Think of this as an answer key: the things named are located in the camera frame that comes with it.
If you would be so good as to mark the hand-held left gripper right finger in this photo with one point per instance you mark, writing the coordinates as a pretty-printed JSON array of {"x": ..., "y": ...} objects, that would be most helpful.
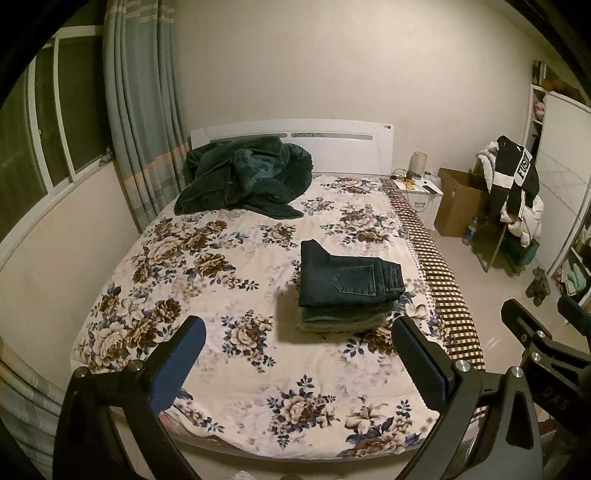
[{"x": 420, "y": 364}]

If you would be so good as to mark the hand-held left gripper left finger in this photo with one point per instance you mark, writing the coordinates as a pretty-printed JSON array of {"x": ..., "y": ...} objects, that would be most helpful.
[{"x": 178, "y": 364}]

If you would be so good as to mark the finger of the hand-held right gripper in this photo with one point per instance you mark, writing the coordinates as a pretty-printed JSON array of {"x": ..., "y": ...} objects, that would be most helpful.
[
  {"x": 521, "y": 318},
  {"x": 575, "y": 309}
]

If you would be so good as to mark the dark blue jeans pants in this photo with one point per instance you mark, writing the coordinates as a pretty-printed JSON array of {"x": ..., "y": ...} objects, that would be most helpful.
[{"x": 341, "y": 277}]

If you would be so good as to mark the folded grey pants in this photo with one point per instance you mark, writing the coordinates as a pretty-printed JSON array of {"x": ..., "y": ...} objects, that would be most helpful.
[{"x": 341, "y": 326}]

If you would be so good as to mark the teal folded cloth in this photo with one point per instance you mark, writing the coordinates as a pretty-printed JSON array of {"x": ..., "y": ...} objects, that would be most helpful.
[{"x": 577, "y": 277}]

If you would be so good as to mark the green storage box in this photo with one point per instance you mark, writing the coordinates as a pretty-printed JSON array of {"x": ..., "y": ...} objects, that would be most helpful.
[{"x": 526, "y": 253}]

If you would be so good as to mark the metal chair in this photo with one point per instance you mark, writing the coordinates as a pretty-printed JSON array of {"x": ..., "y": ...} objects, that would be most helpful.
[{"x": 494, "y": 249}]

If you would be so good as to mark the floral bedspread with checkered border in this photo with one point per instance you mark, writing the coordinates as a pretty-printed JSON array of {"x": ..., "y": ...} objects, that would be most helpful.
[{"x": 207, "y": 286}]

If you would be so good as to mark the plastic water bottle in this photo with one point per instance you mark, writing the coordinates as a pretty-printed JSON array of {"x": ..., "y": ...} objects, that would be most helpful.
[{"x": 470, "y": 230}]

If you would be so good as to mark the large brown cardboard box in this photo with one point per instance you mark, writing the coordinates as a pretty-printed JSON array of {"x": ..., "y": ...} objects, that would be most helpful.
[{"x": 457, "y": 203}]

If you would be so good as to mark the white nightstand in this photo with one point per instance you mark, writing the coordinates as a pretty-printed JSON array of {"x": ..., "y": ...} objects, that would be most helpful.
[{"x": 427, "y": 210}]

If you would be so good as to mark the black and white jacket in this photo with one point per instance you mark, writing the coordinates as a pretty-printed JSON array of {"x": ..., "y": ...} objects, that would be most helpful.
[{"x": 517, "y": 170}]

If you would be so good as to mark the white wardrobe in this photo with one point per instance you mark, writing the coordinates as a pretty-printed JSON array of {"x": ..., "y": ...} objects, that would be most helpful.
[{"x": 563, "y": 152}]

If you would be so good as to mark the grey green striped curtain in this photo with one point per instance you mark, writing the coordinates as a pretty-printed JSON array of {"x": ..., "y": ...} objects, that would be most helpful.
[
  {"x": 138, "y": 115},
  {"x": 27, "y": 415}
]

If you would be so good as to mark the white table lamp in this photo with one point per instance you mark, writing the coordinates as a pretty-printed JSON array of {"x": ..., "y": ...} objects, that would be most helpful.
[{"x": 419, "y": 164}]

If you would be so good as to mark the dark green blanket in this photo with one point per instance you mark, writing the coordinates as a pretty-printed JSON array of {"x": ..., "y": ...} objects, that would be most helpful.
[{"x": 231, "y": 180}]

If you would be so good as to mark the pink cloth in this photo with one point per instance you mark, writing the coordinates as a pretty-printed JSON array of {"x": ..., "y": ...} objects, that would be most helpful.
[{"x": 538, "y": 108}]

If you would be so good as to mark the bed with floral cover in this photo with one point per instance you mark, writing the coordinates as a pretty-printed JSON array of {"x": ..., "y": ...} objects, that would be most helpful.
[{"x": 346, "y": 147}]

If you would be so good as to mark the window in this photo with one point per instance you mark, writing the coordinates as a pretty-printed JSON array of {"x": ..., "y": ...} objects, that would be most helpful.
[{"x": 69, "y": 115}]

